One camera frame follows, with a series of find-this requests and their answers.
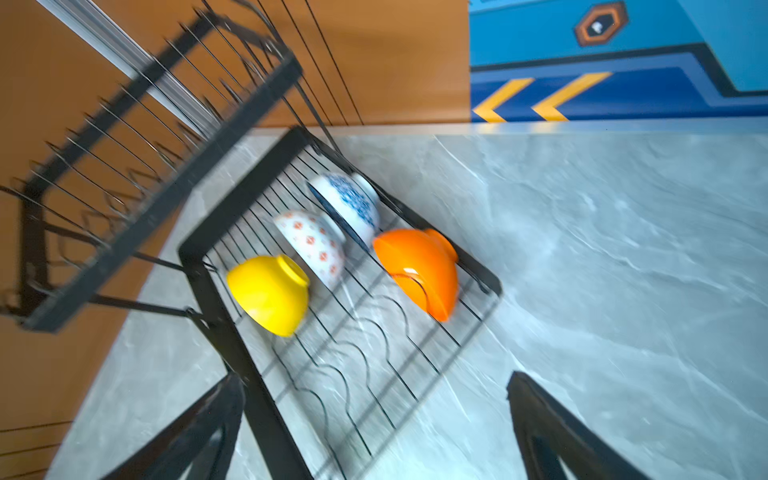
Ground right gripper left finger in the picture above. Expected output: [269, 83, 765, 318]
[105, 373, 245, 479]

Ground yellow plastic bowl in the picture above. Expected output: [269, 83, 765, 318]
[226, 254, 310, 337]

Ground green patterned white bowl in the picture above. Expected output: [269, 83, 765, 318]
[273, 210, 346, 290]

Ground blue floral white bowl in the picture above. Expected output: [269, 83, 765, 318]
[308, 172, 380, 251]

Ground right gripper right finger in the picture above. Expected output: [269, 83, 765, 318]
[507, 371, 647, 479]

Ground black wire dish rack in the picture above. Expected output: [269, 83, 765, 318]
[1, 7, 502, 479]

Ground orange plastic bowl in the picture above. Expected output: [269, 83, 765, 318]
[373, 228, 459, 322]

